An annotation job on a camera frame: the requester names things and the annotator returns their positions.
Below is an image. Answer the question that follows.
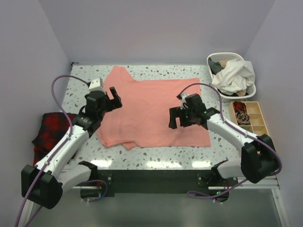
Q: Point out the white perforated laundry basket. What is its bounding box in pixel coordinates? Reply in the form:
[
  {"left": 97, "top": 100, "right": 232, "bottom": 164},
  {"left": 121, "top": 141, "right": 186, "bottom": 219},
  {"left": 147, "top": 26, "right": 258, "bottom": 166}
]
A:
[{"left": 206, "top": 52, "right": 256, "bottom": 102}]

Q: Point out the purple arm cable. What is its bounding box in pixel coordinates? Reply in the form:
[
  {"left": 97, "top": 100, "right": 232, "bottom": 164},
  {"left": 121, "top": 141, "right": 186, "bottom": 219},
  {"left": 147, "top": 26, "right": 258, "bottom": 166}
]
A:
[
  {"left": 177, "top": 82, "right": 283, "bottom": 201},
  {"left": 14, "top": 75, "right": 90, "bottom": 227}
]

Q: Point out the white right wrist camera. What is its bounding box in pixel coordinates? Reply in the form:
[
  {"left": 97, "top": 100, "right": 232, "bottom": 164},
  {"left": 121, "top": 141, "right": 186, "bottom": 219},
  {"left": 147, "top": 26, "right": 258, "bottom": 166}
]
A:
[{"left": 177, "top": 93, "right": 189, "bottom": 109}]

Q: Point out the red black plaid shirt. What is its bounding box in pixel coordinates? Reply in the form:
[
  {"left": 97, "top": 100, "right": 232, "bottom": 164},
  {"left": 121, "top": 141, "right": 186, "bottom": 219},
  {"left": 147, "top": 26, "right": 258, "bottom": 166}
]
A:
[{"left": 32, "top": 112, "right": 70, "bottom": 165}]

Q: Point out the red patterned rolled item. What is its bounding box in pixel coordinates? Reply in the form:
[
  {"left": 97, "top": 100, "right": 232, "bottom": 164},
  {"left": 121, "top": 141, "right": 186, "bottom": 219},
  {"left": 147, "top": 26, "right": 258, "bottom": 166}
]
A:
[{"left": 232, "top": 101, "right": 247, "bottom": 114}]

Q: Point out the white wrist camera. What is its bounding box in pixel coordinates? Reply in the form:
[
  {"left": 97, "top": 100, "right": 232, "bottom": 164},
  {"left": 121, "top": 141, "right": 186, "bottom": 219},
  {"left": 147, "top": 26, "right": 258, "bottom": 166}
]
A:
[
  {"left": 89, "top": 77, "right": 104, "bottom": 92},
  {"left": 177, "top": 93, "right": 189, "bottom": 109}
]

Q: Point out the white garment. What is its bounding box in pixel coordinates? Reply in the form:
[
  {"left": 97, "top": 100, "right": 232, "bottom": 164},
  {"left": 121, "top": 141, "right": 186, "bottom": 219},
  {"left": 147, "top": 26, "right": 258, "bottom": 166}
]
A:
[{"left": 211, "top": 59, "right": 256, "bottom": 93}]

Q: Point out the pink t shirt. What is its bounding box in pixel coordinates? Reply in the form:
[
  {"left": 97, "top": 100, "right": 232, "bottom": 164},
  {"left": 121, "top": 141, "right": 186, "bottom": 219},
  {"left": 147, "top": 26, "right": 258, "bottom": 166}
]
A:
[{"left": 96, "top": 66, "right": 211, "bottom": 150}]

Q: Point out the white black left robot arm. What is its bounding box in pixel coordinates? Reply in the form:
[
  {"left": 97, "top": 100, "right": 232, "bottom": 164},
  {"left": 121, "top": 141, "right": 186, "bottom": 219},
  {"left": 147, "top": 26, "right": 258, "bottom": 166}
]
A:
[{"left": 21, "top": 87, "right": 122, "bottom": 209}]

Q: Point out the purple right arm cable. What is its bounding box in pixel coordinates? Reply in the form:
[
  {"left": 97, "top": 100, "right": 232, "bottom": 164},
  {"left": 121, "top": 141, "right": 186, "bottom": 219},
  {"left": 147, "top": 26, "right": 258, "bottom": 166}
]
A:
[{"left": 177, "top": 82, "right": 283, "bottom": 201}]

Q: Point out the wooden compartment tray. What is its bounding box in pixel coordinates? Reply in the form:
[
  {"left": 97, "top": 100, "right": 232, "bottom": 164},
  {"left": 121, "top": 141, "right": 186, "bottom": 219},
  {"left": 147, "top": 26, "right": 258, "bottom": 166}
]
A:
[{"left": 228, "top": 101, "right": 269, "bottom": 136}]

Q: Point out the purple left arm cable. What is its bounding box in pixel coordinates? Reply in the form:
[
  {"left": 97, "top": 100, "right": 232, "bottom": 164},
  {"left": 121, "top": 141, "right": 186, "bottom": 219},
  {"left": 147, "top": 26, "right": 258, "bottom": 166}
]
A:
[{"left": 14, "top": 75, "right": 90, "bottom": 227}]

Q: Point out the dark grey garment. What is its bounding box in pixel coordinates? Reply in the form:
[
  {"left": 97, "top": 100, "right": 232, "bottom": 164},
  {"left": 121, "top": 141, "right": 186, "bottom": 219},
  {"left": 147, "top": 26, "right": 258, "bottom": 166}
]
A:
[{"left": 208, "top": 59, "right": 223, "bottom": 75}]

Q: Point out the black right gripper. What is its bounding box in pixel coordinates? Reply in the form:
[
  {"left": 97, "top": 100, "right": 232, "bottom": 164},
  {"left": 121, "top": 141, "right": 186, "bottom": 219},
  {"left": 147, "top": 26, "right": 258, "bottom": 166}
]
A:
[{"left": 169, "top": 105, "right": 195, "bottom": 129}]

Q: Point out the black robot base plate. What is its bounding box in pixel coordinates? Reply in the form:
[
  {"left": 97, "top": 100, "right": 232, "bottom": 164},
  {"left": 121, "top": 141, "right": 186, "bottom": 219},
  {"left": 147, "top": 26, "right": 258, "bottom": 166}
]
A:
[{"left": 90, "top": 170, "right": 238, "bottom": 197}]

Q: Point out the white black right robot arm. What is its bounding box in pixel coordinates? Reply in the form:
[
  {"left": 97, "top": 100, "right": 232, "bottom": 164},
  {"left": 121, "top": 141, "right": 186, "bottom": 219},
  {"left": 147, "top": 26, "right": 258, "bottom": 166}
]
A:
[{"left": 169, "top": 94, "right": 281, "bottom": 186}]

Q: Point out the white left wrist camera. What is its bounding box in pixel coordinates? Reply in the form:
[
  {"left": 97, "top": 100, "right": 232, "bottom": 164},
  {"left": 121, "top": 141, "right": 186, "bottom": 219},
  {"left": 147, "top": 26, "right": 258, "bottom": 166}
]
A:
[{"left": 89, "top": 77, "right": 104, "bottom": 92}]

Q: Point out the black white patterned rolled item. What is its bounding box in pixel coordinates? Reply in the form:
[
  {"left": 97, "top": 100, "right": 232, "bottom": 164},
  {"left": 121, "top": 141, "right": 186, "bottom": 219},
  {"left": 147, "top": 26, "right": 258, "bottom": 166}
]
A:
[{"left": 236, "top": 112, "right": 250, "bottom": 125}]

